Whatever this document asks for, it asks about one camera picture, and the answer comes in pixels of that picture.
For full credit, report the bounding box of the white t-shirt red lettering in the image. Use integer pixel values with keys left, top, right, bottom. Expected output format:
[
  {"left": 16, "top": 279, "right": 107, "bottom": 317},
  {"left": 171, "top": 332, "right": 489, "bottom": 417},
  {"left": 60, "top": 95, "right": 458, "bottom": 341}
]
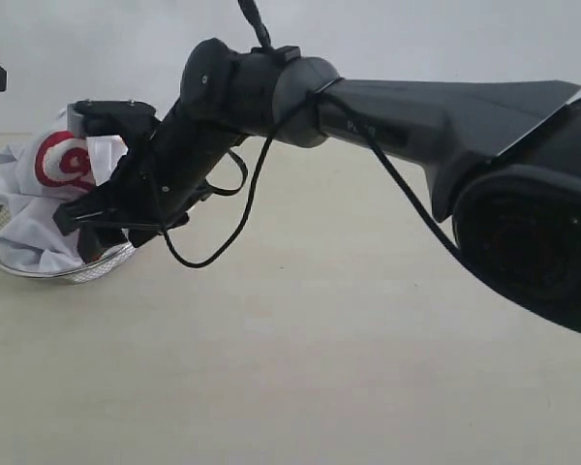
[{"left": 0, "top": 110, "right": 127, "bottom": 273}]

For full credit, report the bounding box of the round metal mesh basket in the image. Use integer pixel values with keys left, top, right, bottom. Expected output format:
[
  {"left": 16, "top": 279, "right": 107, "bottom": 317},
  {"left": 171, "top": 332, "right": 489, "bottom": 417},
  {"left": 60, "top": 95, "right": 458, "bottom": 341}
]
[{"left": 0, "top": 205, "right": 136, "bottom": 285}]

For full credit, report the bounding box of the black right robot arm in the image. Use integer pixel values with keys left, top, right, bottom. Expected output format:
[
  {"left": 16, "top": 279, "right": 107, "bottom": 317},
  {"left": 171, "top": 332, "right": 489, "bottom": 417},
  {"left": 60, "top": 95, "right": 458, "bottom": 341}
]
[{"left": 53, "top": 39, "right": 581, "bottom": 333}]

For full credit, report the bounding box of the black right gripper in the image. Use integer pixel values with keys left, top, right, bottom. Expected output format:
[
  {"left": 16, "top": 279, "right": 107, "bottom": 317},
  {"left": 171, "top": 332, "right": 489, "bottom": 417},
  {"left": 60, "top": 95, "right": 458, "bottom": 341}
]
[{"left": 53, "top": 138, "right": 190, "bottom": 256}]

